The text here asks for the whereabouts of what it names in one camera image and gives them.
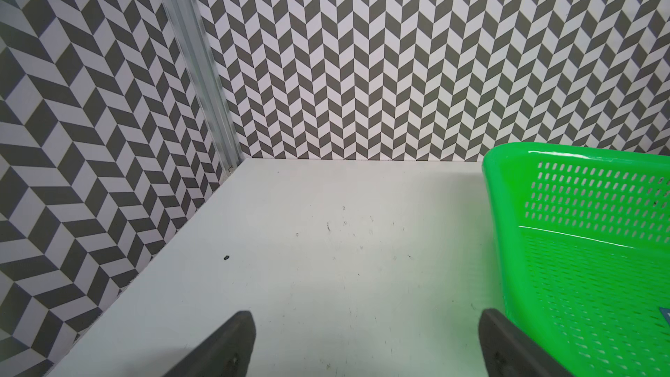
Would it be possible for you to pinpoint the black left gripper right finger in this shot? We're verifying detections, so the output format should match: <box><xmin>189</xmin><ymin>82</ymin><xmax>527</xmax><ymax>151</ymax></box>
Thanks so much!
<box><xmin>478</xmin><ymin>308</ymin><xmax>572</xmax><ymax>377</ymax></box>

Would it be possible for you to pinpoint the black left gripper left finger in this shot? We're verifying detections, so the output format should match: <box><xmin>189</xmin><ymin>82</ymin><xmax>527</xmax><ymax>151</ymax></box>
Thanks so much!
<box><xmin>164</xmin><ymin>311</ymin><xmax>256</xmax><ymax>377</ymax></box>

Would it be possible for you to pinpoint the green plastic perforated basket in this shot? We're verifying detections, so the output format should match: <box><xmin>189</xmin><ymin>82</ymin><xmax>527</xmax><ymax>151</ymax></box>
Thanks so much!
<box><xmin>483</xmin><ymin>142</ymin><xmax>669</xmax><ymax>376</ymax></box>

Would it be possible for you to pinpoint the aluminium corner post left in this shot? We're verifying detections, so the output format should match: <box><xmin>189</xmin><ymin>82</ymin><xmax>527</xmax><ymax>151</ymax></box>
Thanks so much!
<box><xmin>163</xmin><ymin>0</ymin><xmax>243</xmax><ymax>177</ymax></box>

